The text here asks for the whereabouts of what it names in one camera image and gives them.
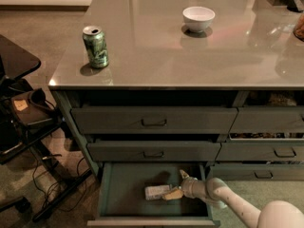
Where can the middle right grey drawer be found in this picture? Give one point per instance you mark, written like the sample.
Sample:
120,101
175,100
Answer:
276,150

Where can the green soda can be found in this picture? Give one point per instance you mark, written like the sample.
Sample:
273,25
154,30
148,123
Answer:
95,45

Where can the open bottom left drawer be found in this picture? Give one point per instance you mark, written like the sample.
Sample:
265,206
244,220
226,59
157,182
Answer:
122,202

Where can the brown object at counter edge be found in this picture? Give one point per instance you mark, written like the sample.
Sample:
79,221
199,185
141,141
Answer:
299,28

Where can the brown box with label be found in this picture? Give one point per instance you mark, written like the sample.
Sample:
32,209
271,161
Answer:
31,109

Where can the bottom right grey drawer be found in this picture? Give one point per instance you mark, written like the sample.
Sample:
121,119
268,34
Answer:
257,172

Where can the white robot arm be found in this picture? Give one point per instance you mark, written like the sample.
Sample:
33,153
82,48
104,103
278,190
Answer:
275,214

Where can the grey drawer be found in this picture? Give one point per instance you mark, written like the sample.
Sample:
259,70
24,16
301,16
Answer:
257,172
153,151
153,119
269,119
276,150

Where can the black side table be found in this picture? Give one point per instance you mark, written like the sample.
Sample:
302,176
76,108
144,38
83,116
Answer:
16,62

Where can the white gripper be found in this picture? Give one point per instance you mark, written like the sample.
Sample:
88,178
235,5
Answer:
186,185

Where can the white ceramic bowl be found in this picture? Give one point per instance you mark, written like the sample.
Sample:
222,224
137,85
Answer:
198,19

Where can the blue plastic bottle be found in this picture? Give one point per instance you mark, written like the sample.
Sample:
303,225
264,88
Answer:
156,192

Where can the top right grey drawer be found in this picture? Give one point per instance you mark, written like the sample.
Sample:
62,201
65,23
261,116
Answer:
269,119

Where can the middle left grey drawer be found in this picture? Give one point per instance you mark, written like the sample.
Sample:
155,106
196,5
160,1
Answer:
153,151

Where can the top left grey drawer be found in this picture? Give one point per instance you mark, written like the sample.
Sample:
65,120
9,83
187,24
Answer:
153,119

